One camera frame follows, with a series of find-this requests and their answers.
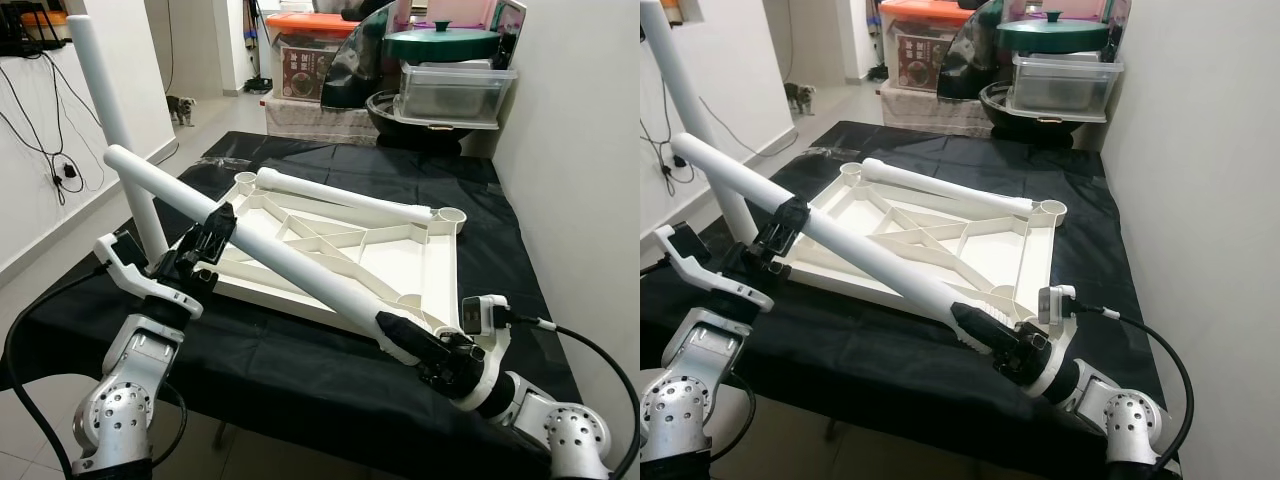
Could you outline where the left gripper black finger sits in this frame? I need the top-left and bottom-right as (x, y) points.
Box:
(755, 196), (810, 265)
(185, 202), (239, 269)

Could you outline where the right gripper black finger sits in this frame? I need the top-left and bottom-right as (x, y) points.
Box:
(950, 302), (1021, 357)
(373, 309), (443, 367)

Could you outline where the white plastic children table top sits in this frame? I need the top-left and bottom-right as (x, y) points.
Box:
(770, 160), (1069, 326)
(175, 170), (469, 336)

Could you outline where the black tablecloth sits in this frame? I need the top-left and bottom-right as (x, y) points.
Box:
(0, 130), (586, 480)
(640, 120), (1186, 476)

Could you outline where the patterned beige bench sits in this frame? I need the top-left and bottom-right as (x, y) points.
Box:
(265, 98), (376, 141)
(880, 88), (986, 131)

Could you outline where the storage box with orange lid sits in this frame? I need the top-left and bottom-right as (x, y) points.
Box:
(265, 12), (361, 101)
(880, 0), (966, 91)

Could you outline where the black plastic bag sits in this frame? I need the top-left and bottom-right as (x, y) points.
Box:
(940, 0), (1021, 99)
(320, 0), (411, 109)

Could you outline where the black round basin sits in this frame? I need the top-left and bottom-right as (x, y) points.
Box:
(978, 82), (1106, 141)
(365, 90), (501, 151)

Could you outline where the clear plastic storage box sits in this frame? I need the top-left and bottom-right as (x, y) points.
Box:
(1005, 52), (1126, 123)
(397, 60), (519, 128)

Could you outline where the dark green round lid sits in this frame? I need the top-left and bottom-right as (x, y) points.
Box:
(383, 20), (501, 63)
(997, 10), (1113, 53)

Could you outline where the pink storage box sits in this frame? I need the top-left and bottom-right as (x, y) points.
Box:
(400, 0), (528, 41)
(1010, 0), (1131, 26)

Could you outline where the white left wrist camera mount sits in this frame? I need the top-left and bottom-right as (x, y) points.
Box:
(93, 232), (206, 321)
(655, 222), (776, 313)

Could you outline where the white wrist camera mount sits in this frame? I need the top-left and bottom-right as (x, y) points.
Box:
(655, 222), (776, 313)
(93, 232), (206, 321)
(458, 295), (513, 401)
(1035, 285), (1079, 401)

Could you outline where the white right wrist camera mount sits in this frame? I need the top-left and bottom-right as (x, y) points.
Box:
(458, 295), (513, 401)
(1035, 285), (1079, 401)

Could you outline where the black wall cable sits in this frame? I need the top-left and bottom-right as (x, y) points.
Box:
(0, 55), (111, 206)
(640, 95), (801, 181)

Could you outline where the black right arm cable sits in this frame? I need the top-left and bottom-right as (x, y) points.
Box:
(1075, 303), (1196, 476)
(505, 312), (641, 480)

